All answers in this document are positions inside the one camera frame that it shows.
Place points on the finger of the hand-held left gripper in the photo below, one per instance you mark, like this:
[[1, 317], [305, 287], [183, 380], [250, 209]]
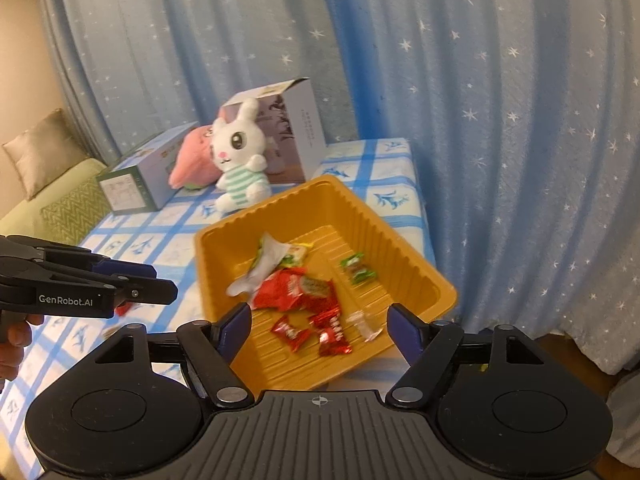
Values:
[[150, 294], [125, 267]]

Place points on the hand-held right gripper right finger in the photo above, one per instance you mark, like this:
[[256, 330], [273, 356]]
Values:
[[402, 325]]

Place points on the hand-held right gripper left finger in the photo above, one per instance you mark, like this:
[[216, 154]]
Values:
[[237, 325]]

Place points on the clear brown candy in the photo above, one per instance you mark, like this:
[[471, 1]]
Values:
[[365, 326]]

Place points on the plain red snack packet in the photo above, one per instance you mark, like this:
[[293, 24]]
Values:
[[275, 287]]

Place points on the orange plastic tray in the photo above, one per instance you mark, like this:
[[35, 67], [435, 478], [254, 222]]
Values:
[[380, 260]]

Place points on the green candy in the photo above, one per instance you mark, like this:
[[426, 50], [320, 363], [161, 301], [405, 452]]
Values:
[[358, 270]]

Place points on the white and green snack packet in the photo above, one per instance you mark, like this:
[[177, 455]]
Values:
[[265, 260]]

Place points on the yellow candy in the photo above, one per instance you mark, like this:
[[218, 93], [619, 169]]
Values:
[[296, 254]]

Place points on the person's left hand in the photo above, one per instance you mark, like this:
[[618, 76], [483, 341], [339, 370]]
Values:
[[12, 355]]

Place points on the green zigzag cushion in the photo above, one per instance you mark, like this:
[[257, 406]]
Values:
[[75, 210]]

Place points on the green and white carton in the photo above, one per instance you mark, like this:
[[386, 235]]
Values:
[[145, 180]]

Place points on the green covered sofa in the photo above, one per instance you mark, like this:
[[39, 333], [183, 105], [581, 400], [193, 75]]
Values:
[[82, 167]]

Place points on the pink plush toy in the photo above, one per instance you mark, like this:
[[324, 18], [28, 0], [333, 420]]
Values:
[[192, 165]]

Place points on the blue checked tablecloth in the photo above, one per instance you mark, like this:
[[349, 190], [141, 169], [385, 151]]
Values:
[[380, 195]]

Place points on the beige cushion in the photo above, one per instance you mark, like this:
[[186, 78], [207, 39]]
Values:
[[45, 152]]

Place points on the white rabbit plush toy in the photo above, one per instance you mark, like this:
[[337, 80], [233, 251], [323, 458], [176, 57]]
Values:
[[237, 160]]

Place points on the white and brown box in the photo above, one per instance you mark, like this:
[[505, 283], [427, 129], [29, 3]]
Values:
[[300, 135]]

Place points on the blue star curtain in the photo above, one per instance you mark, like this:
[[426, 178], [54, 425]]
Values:
[[450, 110]]

